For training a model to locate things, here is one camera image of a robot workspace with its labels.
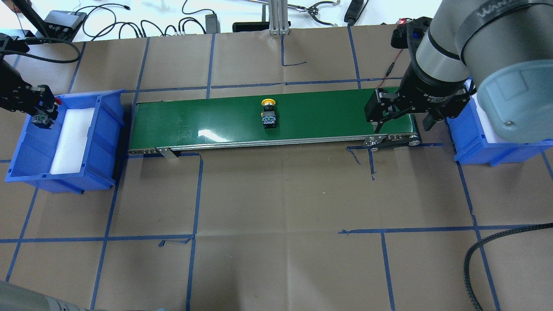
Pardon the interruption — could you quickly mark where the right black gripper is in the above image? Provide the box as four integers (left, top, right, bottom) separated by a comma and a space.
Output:
364, 65, 470, 133

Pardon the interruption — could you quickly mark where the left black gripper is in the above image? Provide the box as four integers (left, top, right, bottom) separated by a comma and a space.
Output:
17, 85, 54, 117

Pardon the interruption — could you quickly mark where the yellow push button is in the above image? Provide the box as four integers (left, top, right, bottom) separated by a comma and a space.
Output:
261, 98, 278, 129

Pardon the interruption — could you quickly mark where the red push button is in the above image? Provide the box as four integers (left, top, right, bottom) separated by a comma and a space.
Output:
32, 97, 62, 129

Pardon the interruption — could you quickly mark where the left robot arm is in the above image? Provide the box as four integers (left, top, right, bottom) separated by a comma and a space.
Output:
0, 33, 59, 129

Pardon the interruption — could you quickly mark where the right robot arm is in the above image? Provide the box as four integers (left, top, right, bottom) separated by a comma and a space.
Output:
365, 0, 553, 143

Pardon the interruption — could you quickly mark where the white foam pad left bin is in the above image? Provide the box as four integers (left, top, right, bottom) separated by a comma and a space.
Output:
49, 108, 95, 175

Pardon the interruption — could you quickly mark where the white foam pad bin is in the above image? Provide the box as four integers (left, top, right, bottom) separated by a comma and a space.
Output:
49, 108, 95, 175
471, 95, 504, 143

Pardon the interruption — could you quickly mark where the left blue plastic bin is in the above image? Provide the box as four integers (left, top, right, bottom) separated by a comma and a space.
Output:
5, 90, 126, 194

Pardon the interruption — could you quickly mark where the blue plastic bin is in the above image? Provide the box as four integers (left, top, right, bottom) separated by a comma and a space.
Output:
447, 95, 552, 167
5, 90, 126, 194

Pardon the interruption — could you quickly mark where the right blue plastic bin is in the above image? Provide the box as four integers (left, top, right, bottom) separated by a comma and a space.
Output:
447, 95, 552, 167

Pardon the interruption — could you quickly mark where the green conveyor belt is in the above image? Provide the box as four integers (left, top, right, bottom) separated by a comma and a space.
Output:
128, 89, 422, 157

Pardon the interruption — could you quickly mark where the white foam pad right bin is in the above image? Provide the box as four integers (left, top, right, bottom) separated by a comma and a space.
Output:
471, 95, 504, 143

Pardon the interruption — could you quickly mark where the grabber tool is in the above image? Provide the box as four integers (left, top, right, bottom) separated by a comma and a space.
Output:
249, 0, 340, 27

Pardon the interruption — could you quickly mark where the black power adapter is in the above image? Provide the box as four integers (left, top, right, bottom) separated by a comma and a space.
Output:
205, 13, 221, 34

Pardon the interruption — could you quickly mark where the black braided cable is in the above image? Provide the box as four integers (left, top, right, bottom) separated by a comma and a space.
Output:
464, 226, 553, 311

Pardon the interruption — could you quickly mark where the aluminium profile post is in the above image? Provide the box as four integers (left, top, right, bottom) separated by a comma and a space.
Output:
268, 0, 289, 35

